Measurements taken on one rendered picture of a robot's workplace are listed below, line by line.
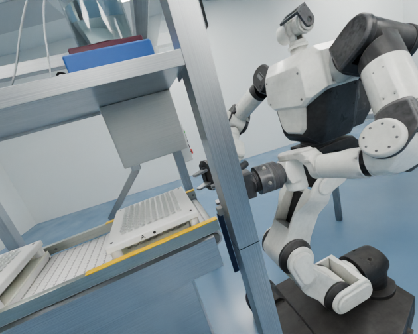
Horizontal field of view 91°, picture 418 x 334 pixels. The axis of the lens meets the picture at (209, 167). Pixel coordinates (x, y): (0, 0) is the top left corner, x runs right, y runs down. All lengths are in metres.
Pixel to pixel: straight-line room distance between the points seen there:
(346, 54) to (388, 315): 1.08
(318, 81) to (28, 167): 4.89
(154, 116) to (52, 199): 4.48
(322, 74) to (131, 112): 0.57
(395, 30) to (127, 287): 0.87
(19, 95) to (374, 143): 0.64
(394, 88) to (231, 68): 3.84
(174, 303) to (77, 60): 0.69
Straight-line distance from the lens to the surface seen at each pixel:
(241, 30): 4.50
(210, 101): 0.45
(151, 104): 0.70
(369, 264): 1.27
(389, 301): 1.38
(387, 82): 0.58
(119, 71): 0.44
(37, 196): 5.19
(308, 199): 0.81
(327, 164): 0.59
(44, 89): 0.46
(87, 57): 0.59
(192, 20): 0.48
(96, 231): 0.86
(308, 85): 0.71
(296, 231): 0.87
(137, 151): 0.71
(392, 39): 0.65
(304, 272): 0.91
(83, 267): 0.74
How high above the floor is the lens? 1.21
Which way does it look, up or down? 16 degrees down
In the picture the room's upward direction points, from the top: 17 degrees counter-clockwise
